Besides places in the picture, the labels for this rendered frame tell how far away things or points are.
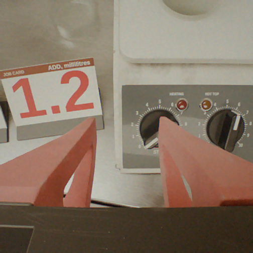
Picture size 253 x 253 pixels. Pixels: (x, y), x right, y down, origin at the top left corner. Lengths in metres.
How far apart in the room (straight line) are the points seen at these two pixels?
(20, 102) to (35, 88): 0.02
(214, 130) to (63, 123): 0.15
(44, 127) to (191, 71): 0.15
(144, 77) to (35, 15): 0.18
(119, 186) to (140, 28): 0.14
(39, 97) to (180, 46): 0.14
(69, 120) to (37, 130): 0.03
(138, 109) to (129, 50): 0.05
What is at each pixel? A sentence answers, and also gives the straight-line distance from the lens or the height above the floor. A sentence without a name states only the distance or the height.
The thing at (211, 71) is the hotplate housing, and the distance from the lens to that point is 0.22.
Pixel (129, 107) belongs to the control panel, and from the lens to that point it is 0.21.
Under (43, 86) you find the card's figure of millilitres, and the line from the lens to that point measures 0.26.
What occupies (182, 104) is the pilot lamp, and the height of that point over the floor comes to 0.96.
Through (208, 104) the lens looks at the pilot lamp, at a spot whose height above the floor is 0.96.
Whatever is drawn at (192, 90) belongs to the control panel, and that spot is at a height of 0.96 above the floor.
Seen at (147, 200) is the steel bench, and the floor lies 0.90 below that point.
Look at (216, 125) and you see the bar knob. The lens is 0.22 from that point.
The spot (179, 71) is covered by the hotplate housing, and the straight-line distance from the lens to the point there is 0.21.
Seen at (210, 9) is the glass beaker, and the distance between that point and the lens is 0.21.
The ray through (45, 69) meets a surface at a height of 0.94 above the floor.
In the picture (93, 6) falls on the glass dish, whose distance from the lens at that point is 0.33.
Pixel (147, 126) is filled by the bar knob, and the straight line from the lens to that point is 0.21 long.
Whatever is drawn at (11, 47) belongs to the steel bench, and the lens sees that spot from 0.33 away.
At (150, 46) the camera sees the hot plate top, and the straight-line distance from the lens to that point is 0.19.
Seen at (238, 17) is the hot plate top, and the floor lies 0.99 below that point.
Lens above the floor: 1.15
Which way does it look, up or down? 76 degrees down
